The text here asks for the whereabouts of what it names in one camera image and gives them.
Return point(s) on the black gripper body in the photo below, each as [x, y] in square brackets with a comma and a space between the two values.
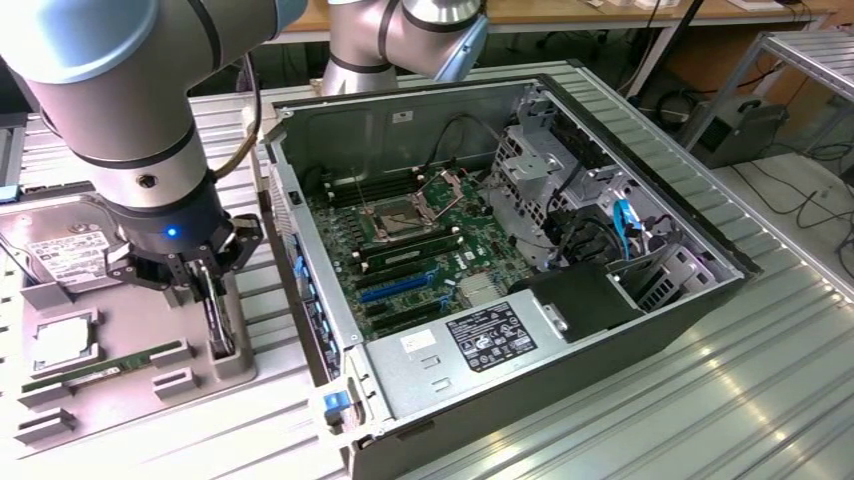
[166, 220]

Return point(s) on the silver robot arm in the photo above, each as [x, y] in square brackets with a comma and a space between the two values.
[100, 60]

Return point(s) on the grey parts rack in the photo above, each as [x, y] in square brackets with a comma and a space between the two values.
[133, 325]

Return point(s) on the hard disk drive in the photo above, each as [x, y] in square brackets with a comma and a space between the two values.
[60, 240]

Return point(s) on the thin locking lever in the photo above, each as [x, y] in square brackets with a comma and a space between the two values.
[363, 195]

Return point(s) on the silver CPU chip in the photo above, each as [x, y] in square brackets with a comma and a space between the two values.
[62, 345]

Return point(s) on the CPU socket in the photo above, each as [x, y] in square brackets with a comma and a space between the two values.
[393, 220]

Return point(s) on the green RAM stick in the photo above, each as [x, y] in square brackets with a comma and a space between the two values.
[408, 255]
[100, 371]

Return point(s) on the black expansion slot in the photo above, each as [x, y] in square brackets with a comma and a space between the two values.
[409, 325]
[389, 277]
[407, 311]

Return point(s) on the blue expansion slot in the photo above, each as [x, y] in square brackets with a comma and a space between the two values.
[396, 291]

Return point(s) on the metal socket cover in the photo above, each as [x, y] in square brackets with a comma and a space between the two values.
[443, 190]

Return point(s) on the green motherboard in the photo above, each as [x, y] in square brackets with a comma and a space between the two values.
[467, 250]

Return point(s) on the blue case latch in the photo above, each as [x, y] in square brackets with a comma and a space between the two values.
[335, 404]

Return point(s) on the silver chipset heatsink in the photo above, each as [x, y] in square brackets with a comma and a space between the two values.
[477, 292]

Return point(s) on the grey power supply unit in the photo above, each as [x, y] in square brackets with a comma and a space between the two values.
[413, 370]

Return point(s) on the metal disk bay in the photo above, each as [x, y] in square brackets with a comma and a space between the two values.
[533, 170]

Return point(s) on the black plastic shroud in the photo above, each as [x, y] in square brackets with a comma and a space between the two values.
[580, 300]

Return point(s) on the black PC case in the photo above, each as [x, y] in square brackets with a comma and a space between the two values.
[667, 325]

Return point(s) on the black box device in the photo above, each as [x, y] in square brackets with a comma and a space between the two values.
[740, 135]

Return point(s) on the metal frame shelf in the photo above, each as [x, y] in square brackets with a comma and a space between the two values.
[794, 50]

